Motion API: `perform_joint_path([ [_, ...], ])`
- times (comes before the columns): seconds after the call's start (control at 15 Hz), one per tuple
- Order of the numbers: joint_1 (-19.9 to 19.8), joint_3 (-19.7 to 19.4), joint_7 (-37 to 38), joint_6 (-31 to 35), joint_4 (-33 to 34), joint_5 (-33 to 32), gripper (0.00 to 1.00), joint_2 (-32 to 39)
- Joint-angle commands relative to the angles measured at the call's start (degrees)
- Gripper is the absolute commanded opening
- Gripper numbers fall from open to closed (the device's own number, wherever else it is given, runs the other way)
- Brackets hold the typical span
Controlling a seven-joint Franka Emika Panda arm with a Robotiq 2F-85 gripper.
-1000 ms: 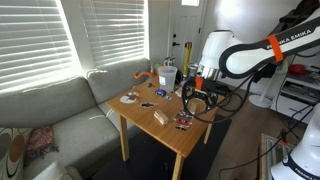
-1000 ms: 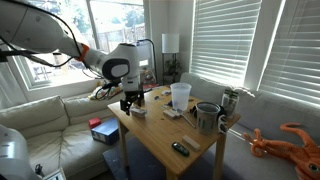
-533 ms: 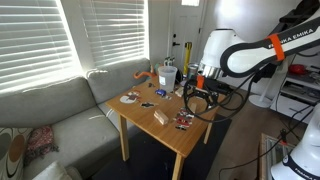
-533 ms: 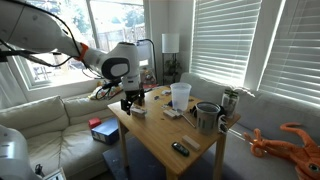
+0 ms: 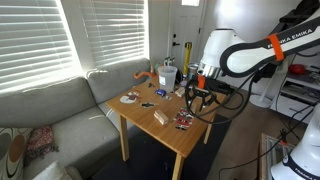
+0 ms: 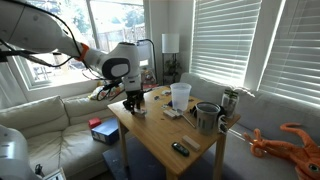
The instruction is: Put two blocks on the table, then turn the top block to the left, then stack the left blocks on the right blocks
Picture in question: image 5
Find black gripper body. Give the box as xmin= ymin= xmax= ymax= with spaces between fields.
xmin=191 ymin=87 xmax=216 ymax=100

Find colourful snack packet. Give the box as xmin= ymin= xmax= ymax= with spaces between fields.
xmin=173 ymin=106 xmax=195 ymax=132

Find tall clear plastic container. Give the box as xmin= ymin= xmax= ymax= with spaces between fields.
xmin=157 ymin=65 xmax=178 ymax=94

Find yellow black pole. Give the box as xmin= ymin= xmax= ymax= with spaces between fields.
xmin=182 ymin=41 xmax=193 ymax=78

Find light wooden table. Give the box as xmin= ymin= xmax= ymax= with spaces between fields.
xmin=105 ymin=77 xmax=231 ymax=180

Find orange octopus plush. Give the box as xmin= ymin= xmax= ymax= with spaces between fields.
xmin=133 ymin=64 xmax=158 ymax=81

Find white door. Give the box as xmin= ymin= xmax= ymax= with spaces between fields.
xmin=168 ymin=0 xmax=214 ymax=73

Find dark blue rug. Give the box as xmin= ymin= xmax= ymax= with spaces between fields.
xmin=91 ymin=113 xmax=233 ymax=180

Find wooden glass side table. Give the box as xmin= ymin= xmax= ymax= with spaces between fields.
xmin=259 ymin=132 xmax=296 ymax=180

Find white shelf unit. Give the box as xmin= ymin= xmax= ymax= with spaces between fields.
xmin=269 ymin=63 xmax=320 ymax=124

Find red round object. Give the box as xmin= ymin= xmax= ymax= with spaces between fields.
xmin=288 ymin=63 xmax=307 ymax=76

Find white window blind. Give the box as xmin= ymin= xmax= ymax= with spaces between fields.
xmin=0 ymin=0 xmax=83 ymax=93
xmin=79 ymin=0 xmax=150 ymax=69

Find gray fabric sofa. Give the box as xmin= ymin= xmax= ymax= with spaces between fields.
xmin=0 ymin=58 xmax=153 ymax=180

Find red paisley cloth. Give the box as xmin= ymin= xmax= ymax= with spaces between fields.
xmin=23 ymin=125 xmax=60 ymax=167

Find circle patterned pillow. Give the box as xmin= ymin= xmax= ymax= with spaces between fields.
xmin=0 ymin=127 xmax=34 ymax=180

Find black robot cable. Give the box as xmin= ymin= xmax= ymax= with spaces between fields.
xmin=184 ymin=63 xmax=320 ymax=180

